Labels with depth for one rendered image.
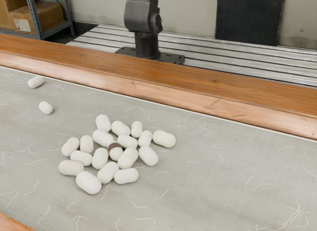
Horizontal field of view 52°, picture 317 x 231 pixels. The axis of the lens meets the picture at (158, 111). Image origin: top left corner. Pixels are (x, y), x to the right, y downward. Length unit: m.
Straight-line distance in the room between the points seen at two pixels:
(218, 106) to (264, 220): 0.22
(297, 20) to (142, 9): 1.72
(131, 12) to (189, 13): 1.78
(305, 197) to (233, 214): 0.09
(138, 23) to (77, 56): 0.19
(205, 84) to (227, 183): 0.22
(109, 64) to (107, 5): 2.27
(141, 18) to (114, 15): 2.11
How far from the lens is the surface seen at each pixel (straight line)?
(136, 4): 0.84
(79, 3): 3.12
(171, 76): 0.62
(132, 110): 0.57
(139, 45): 0.88
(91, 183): 0.42
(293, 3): 2.41
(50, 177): 0.47
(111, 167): 0.43
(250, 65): 0.88
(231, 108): 0.54
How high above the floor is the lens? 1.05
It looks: 34 degrees down
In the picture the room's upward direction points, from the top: 3 degrees counter-clockwise
